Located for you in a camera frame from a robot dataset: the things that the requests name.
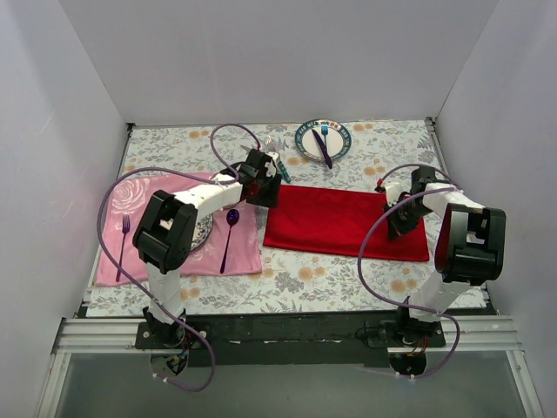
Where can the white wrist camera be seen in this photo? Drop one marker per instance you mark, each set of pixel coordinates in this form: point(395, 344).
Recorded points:
point(272, 164)
point(393, 192)

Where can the purple fork on placemat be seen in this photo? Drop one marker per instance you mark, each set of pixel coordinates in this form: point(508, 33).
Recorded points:
point(126, 226)

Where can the teal handled fork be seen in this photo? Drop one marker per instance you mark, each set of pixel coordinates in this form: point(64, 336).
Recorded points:
point(271, 146)

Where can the pink floral placemat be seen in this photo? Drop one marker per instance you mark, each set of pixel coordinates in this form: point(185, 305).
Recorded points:
point(131, 197)

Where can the purple knife on plate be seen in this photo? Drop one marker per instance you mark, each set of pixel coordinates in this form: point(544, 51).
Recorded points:
point(323, 149)

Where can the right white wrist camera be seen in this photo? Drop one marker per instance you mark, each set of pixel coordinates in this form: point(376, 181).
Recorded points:
point(393, 192)

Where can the blue floral plate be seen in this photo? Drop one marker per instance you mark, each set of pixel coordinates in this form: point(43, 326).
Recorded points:
point(202, 231)

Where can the purple spoon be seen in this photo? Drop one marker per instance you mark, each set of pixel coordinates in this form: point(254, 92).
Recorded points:
point(232, 218)

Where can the white plate blue rim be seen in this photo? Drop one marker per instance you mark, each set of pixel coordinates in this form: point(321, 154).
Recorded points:
point(339, 140)

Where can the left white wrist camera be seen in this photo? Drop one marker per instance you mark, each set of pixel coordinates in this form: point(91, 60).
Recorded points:
point(272, 164)

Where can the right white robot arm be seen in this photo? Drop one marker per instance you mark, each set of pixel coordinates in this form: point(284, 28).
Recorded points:
point(469, 250)

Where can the red cloth napkin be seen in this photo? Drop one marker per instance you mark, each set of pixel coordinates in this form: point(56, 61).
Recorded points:
point(329, 221)

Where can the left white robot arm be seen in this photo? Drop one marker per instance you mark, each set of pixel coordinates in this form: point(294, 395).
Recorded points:
point(165, 232)

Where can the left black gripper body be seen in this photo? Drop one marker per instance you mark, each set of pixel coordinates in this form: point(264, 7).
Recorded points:
point(267, 192)

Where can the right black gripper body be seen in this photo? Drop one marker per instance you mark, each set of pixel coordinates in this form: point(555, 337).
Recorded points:
point(396, 224)

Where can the blue fork on plate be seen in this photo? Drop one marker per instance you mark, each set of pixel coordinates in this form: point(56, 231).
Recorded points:
point(324, 132)

